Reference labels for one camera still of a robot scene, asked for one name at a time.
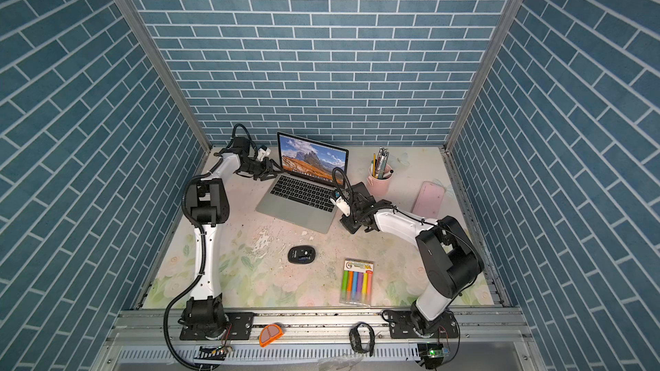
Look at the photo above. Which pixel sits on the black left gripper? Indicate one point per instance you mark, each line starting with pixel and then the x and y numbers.
pixel 267 167

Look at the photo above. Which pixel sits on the pens in cup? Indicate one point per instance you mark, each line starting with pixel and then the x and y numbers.
pixel 380 168

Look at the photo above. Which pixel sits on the silver laptop with mountain wallpaper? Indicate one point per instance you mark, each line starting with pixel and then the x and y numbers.
pixel 302 193

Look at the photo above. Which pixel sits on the pink pen holder cup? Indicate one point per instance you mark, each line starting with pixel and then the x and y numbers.
pixel 379 187

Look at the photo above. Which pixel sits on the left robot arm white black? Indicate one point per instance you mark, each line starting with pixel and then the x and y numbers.
pixel 206 206

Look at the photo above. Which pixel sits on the black wireless mouse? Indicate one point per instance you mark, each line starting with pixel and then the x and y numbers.
pixel 301 255

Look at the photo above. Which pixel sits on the orange tool on rail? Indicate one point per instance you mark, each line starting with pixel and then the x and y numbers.
pixel 269 334

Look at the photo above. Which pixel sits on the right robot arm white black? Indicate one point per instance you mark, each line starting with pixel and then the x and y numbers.
pixel 451 261

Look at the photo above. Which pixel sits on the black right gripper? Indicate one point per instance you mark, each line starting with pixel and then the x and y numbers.
pixel 345 221

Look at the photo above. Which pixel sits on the aluminium mounting rail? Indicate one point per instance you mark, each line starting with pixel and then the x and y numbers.
pixel 475 338

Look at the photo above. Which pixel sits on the pack of coloured markers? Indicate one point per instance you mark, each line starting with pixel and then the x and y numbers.
pixel 357 282

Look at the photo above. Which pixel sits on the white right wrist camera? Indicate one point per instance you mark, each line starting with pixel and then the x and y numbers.
pixel 341 204

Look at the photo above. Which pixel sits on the black wristwatch on rail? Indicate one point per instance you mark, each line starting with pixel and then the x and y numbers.
pixel 362 338

